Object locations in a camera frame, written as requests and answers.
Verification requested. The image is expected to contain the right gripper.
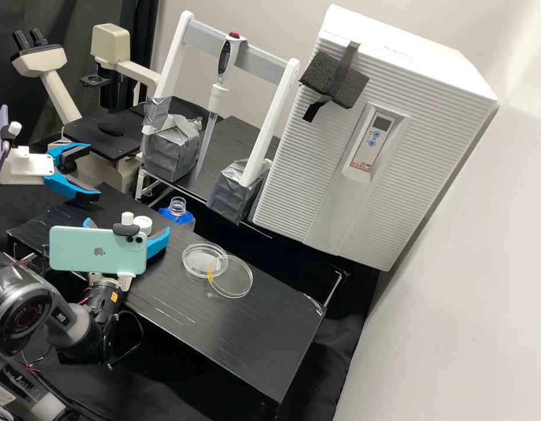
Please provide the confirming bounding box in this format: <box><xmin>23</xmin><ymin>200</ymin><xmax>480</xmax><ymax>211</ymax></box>
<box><xmin>82</xmin><ymin>216</ymin><xmax>171</xmax><ymax>292</ymax></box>

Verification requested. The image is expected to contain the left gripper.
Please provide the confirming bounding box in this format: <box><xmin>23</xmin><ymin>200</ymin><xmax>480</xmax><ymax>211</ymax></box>
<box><xmin>0</xmin><ymin>142</ymin><xmax>102</xmax><ymax>204</ymax></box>

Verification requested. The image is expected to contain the blue bottle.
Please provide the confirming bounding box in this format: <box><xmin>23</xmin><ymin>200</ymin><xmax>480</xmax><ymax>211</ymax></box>
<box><xmin>157</xmin><ymin>196</ymin><xmax>197</xmax><ymax>232</ymax></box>

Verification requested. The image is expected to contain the petri dish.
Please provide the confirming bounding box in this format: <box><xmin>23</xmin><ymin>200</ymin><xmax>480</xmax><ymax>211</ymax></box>
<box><xmin>182</xmin><ymin>241</ymin><xmax>230</xmax><ymax>280</ymax></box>

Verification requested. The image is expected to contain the cream microscope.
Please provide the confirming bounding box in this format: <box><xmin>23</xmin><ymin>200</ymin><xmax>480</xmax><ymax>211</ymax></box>
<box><xmin>10</xmin><ymin>23</ymin><xmax>162</xmax><ymax>195</ymax></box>

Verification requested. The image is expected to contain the grey taped block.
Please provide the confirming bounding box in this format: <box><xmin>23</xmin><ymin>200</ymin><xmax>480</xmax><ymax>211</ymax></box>
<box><xmin>206</xmin><ymin>158</ymin><xmax>272</xmax><ymax>226</ymax></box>
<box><xmin>143</xmin><ymin>96</ymin><xmax>204</xmax><ymax>183</ymax></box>

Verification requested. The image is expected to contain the petri dish lid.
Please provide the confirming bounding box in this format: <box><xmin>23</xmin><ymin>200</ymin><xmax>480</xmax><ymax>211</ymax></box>
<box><xmin>206</xmin><ymin>254</ymin><xmax>254</xmax><ymax>299</ymax></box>

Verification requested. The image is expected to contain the black platform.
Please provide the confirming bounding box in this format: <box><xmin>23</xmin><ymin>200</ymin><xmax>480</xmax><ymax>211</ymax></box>
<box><xmin>189</xmin><ymin>206</ymin><xmax>353</xmax><ymax>310</ymax></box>
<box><xmin>133</xmin><ymin>95</ymin><xmax>297</xmax><ymax>229</ymax></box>
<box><xmin>6</xmin><ymin>182</ymin><xmax>329</xmax><ymax>407</ymax></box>

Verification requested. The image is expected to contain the pipette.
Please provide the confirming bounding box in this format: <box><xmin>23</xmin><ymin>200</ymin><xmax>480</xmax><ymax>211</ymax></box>
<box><xmin>194</xmin><ymin>31</ymin><xmax>249</xmax><ymax>182</ymax></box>

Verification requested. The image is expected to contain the white pipette stand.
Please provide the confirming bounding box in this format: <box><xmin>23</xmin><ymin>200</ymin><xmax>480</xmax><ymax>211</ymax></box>
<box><xmin>140</xmin><ymin>10</ymin><xmax>302</xmax><ymax>188</ymax></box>

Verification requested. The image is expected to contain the incubator door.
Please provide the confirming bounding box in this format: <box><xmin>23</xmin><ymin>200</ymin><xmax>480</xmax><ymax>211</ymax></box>
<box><xmin>248</xmin><ymin>30</ymin><xmax>500</xmax><ymax>273</ymax></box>

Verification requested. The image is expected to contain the white incubator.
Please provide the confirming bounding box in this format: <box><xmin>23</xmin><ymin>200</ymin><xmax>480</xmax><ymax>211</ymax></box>
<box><xmin>248</xmin><ymin>3</ymin><xmax>500</xmax><ymax>273</ymax></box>

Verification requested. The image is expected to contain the right wrist camera phone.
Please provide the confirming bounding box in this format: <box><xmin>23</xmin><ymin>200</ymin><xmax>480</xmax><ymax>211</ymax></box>
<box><xmin>49</xmin><ymin>211</ymin><xmax>150</xmax><ymax>278</ymax></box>

